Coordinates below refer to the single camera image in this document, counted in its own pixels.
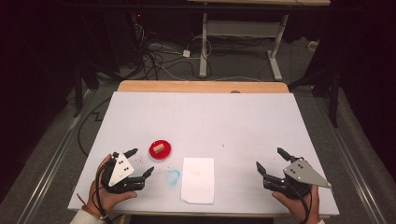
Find wooden table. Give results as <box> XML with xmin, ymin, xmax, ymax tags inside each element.
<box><xmin>116</xmin><ymin>79</ymin><xmax>332</xmax><ymax>220</ymax></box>

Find white sleeve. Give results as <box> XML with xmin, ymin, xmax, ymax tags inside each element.
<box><xmin>69</xmin><ymin>208</ymin><xmax>107</xmax><ymax>224</ymax></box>

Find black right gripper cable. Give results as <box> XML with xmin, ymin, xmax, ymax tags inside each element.
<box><xmin>284</xmin><ymin>181</ymin><xmax>313</xmax><ymax>224</ymax></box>

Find metal floor rail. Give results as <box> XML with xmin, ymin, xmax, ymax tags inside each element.
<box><xmin>17</xmin><ymin>89</ymin><xmax>95</xmax><ymax>224</ymax></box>
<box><xmin>312</xmin><ymin>94</ymin><xmax>388</xmax><ymax>224</ymax></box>

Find white desk frame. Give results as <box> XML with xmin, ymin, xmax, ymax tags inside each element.
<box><xmin>186</xmin><ymin>0</ymin><xmax>332</xmax><ymax>82</ymax></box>

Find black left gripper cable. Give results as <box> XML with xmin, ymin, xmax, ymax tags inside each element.
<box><xmin>93</xmin><ymin>161</ymin><xmax>115</xmax><ymax>224</ymax></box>

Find white board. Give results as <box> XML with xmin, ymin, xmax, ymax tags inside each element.
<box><xmin>67</xmin><ymin>91</ymin><xmax>340</xmax><ymax>217</ymax></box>

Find tangle of floor cables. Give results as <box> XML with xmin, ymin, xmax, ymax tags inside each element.
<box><xmin>129</xmin><ymin>22</ymin><xmax>216</xmax><ymax>82</ymax></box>

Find person's left hand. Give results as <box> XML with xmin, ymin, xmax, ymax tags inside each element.
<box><xmin>87</xmin><ymin>154</ymin><xmax>138</xmax><ymax>216</ymax></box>

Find blue clear plastic lid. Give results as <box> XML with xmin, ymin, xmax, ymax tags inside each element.
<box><xmin>164</xmin><ymin>168</ymin><xmax>182</xmax><ymax>187</ymax></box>

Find white paper towel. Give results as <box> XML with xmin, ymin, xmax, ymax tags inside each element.
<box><xmin>179</xmin><ymin>157</ymin><xmax>216</xmax><ymax>205</ymax></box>

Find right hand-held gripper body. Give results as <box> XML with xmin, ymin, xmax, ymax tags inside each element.
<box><xmin>262</xmin><ymin>156</ymin><xmax>332</xmax><ymax>201</ymax></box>

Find red round dish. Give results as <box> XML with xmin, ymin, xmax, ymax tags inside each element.
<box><xmin>148</xmin><ymin>139</ymin><xmax>173</xmax><ymax>161</ymax></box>

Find person's right hand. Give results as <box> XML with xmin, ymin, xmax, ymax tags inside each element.
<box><xmin>271</xmin><ymin>185</ymin><xmax>321</xmax><ymax>224</ymax></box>

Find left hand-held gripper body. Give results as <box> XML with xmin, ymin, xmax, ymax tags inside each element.
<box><xmin>101</xmin><ymin>151</ymin><xmax>147</xmax><ymax>194</ymax></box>

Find black stand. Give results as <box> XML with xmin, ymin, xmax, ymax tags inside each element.
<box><xmin>289</xmin><ymin>60</ymin><xmax>341</xmax><ymax>129</ymax></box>
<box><xmin>72</xmin><ymin>60</ymin><xmax>101</xmax><ymax>119</ymax></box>

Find black floor cable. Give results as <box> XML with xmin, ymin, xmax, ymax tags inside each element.
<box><xmin>77</xmin><ymin>97</ymin><xmax>112</xmax><ymax>157</ymax></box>

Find orange string bracelet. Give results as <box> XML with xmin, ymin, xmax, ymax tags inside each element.
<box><xmin>76</xmin><ymin>193</ymin><xmax>108</xmax><ymax>220</ymax></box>

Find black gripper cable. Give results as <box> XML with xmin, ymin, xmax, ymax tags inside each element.
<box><xmin>93</xmin><ymin>161</ymin><xmax>115</xmax><ymax>224</ymax></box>
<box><xmin>284</xmin><ymin>181</ymin><xmax>313</xmax><ymax>224</ymax></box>

